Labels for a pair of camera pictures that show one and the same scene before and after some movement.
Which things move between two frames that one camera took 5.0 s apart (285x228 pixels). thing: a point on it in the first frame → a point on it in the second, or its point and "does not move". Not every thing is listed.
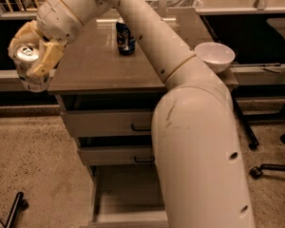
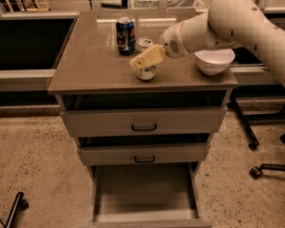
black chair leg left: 21,204 does not move
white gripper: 59,22 → 171,42
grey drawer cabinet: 108,87 does not move
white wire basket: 175,1 does not move
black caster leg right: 256,172 does not move
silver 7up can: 28,54 → 142,45
